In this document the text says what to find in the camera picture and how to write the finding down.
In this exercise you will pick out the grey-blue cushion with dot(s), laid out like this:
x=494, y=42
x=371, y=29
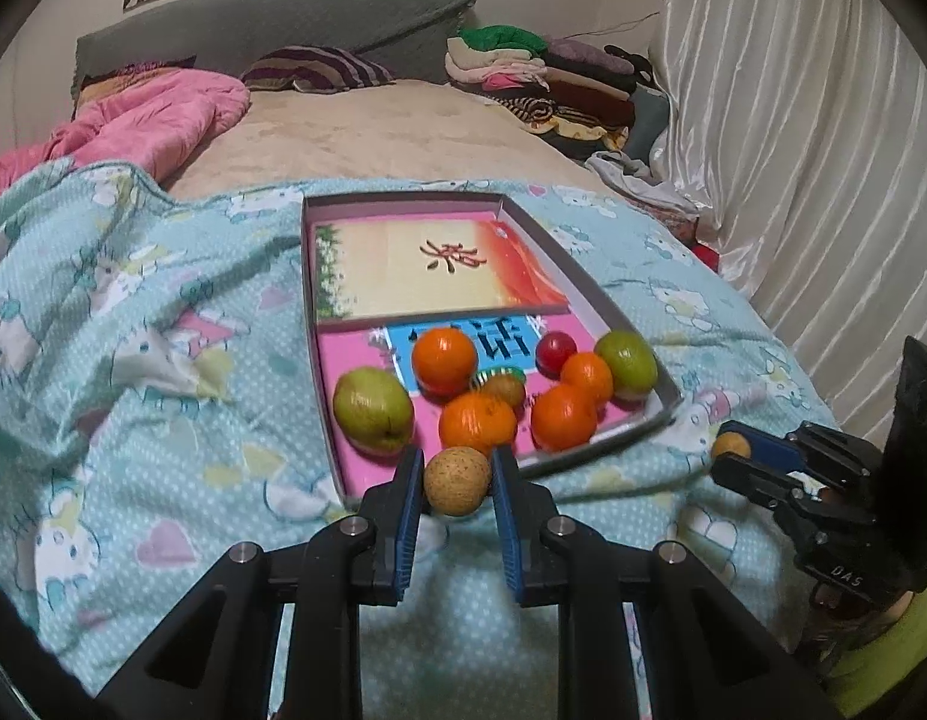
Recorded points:
x=649, y=120

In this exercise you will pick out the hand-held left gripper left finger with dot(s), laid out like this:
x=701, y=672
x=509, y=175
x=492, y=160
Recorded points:
x=407, y=532

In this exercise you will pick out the white curtain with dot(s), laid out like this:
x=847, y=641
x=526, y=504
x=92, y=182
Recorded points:
x=793, y=127

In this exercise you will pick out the cream and orange book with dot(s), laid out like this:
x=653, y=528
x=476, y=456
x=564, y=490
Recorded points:
x=433, y=270

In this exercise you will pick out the white cloth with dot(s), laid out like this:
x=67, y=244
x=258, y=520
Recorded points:
x=643, y=180

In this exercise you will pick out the red bag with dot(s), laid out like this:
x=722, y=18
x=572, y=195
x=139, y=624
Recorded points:
x=707, y=255

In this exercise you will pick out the purple striped pillow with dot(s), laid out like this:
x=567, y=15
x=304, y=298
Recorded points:
x=321, y=69

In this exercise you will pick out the dark green citrus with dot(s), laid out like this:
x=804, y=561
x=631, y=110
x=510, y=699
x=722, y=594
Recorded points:
x=627, y=361

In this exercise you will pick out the tan speckled longan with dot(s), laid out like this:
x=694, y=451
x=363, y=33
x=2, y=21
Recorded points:
x=457, y=481

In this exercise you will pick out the small orange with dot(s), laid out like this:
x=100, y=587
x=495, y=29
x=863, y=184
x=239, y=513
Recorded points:
x=589, y=376

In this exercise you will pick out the brown kiwi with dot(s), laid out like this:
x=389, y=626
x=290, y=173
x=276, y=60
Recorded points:
x=504, y=390

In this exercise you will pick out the pile of folded clothes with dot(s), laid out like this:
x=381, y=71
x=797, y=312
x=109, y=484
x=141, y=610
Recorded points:
x=553, y=90

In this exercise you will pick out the pink quilt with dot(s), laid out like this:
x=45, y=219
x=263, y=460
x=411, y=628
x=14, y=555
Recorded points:
x=141, y=120

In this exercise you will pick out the shallow pink cardboard tray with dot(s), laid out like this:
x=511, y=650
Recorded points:
x=324, y=255

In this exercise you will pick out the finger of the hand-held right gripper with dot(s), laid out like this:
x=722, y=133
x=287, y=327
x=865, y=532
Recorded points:
x=756, y=486
x=774, y=451

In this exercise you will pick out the orange pillow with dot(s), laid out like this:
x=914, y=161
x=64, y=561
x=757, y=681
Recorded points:
x=126, y=79

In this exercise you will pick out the grey headboard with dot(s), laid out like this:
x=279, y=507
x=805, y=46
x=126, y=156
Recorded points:
x=283, y=22

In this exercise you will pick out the pink and blue book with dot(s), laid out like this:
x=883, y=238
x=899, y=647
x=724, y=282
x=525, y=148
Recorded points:
x=358, y=345

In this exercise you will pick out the small tan longan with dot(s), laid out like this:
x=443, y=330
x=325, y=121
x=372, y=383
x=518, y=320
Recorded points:
x=731, y=444

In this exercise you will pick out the red plum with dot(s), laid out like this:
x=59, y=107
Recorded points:
x=555, y=352

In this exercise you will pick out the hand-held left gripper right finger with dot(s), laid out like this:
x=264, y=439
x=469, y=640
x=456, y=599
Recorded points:
x=508, y=532

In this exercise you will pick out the person's right forearm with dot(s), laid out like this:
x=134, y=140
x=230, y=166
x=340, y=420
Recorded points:
x=891, y=660

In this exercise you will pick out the teal cat print blanket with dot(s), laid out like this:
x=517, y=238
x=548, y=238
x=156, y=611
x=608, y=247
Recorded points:
x=171, y=390

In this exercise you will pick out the beige bed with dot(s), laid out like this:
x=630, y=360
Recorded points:
x=403, y=127

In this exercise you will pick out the yellow-green pear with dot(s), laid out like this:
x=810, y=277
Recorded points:
x=373, y=409

